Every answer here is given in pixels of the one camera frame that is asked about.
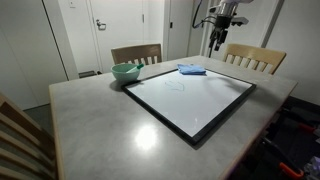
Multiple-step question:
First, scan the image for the brown slatted wooden chair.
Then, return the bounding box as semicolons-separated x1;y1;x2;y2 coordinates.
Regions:
0;92;58;180

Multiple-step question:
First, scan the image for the silver lever door handle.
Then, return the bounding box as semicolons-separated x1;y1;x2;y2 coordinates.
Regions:
95;19;107;32

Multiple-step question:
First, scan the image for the light tan wooden chair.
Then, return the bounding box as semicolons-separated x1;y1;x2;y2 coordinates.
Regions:
222;43;287;76

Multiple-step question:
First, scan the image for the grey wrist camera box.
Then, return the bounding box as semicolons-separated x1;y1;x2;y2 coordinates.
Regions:
230;17;250;27

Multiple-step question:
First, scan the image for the dark brown wooden chair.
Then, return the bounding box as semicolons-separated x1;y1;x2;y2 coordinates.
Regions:
110;43;163;66

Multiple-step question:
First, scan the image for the white door with lever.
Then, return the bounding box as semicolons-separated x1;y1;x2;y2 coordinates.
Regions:
87;0;148;74

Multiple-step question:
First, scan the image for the mint green bowl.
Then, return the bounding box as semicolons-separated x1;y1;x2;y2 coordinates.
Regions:
110;62;142;84

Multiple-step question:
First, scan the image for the white door with knob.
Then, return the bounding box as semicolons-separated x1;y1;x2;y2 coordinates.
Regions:
209;0;279;63

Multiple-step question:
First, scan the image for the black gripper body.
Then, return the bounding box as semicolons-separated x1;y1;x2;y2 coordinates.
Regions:
214;14;233;33

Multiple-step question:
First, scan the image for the blue microfiber cloth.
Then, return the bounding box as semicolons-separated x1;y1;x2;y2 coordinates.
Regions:
176;63;208;76

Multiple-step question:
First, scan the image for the orange tipped black clamp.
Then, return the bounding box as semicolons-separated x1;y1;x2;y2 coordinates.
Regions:
283;109;318;134
262;136;305;180

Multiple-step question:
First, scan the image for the black framed whiteboard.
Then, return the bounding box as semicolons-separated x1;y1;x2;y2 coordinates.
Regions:
120;68;258;146

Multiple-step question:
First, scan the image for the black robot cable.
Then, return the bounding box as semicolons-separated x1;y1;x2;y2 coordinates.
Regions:
191;0;218;58

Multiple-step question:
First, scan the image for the green capped marker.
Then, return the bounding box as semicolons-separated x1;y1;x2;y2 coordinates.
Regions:
125;63;145;74

